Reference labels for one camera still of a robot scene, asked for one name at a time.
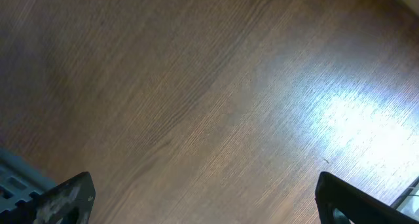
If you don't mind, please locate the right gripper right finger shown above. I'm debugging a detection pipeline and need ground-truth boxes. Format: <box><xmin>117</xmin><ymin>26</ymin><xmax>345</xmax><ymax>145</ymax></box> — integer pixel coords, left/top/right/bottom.
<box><xmin>315</xmin><ymin>172</ymin><xmax>418</xmax><ymax>224</ymax></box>

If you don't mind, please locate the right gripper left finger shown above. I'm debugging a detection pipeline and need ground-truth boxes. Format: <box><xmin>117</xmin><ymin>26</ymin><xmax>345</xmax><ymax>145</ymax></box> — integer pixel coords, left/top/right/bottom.
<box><xmin>1</xmin><ymin>172</ymin><xmax>96</xmax><ymax>224</ymax></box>

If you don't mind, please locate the grey plastic basket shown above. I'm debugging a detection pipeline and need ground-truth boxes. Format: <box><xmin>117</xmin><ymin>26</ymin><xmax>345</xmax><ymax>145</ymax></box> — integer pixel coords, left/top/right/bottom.
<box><xmin>1</xmin><ymin>149</ymin><xmax>57</xmax><ymax>214</ymax></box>

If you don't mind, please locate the metal table edge rail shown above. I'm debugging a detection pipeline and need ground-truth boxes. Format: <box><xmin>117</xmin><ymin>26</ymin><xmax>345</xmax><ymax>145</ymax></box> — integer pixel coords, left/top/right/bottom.
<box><xmin>391</xmin><ymin>177</ymin><xmax>419</xmax><ymax>221</ymax></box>

